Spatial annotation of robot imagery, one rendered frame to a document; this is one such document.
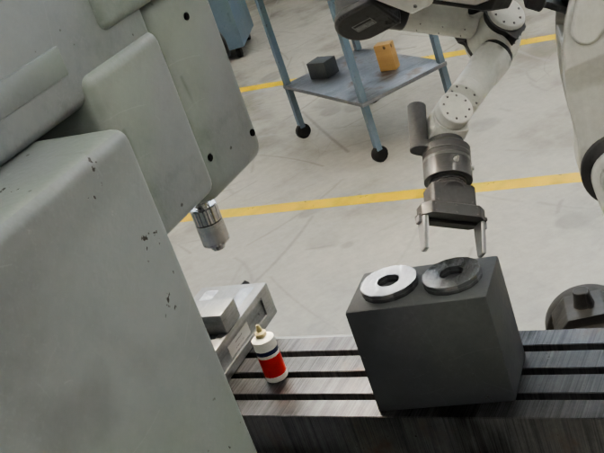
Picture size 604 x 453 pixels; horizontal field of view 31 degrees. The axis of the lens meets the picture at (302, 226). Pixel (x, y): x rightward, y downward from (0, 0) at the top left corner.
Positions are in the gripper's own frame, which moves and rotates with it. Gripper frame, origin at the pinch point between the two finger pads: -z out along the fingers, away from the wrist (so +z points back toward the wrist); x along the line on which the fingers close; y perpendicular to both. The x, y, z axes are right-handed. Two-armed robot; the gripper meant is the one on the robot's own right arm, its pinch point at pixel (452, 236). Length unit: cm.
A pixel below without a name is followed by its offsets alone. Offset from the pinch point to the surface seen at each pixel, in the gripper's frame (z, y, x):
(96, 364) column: -43, 45, 63
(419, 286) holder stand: -18.3, 18.8, 14.1
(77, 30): 2, 44, 68
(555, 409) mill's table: -37.0, 21.4, -4.8
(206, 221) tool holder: -3.4, 3.0, 44.2
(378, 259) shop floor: 94, -211, -59
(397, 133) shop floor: 198, -284, -97
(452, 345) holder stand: -27.5, 18.9, 9.4
